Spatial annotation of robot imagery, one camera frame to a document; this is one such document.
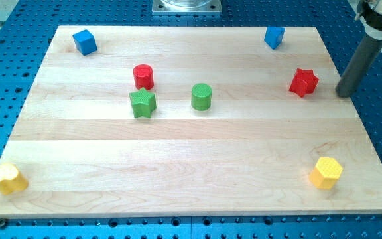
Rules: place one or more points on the wooden board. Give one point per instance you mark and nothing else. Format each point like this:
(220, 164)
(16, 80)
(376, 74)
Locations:
(84, 153)

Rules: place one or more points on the yellow hexagon block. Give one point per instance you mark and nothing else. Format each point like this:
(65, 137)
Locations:
(325, 173)

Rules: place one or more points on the green star block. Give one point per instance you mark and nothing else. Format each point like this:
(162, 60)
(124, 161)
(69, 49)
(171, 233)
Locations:
(143, 103)

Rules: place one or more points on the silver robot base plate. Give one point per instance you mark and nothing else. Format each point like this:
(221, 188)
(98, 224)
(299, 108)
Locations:
(186, 6)

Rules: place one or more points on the green cylinder block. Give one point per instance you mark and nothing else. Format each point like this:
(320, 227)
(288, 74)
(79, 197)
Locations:
(201, 96)

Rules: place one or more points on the yellow heart block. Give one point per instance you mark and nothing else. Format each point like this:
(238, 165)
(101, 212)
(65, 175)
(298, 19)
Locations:
(11, 179)

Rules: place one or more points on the blue triangular block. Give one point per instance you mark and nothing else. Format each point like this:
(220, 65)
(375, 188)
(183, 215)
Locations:
(274, 36)

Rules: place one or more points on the red cylinder block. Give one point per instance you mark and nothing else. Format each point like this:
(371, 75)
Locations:
(143, 76)

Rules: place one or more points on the board corner screw left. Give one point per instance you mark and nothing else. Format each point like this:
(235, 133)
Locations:
(3, 223)

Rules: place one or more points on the blue cube block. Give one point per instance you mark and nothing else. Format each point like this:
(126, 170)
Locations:
(85, 42)

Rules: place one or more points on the red star block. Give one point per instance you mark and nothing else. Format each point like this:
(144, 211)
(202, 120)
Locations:
(304, 82)

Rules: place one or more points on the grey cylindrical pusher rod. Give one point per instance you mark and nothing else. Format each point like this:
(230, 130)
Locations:
(361, 61)

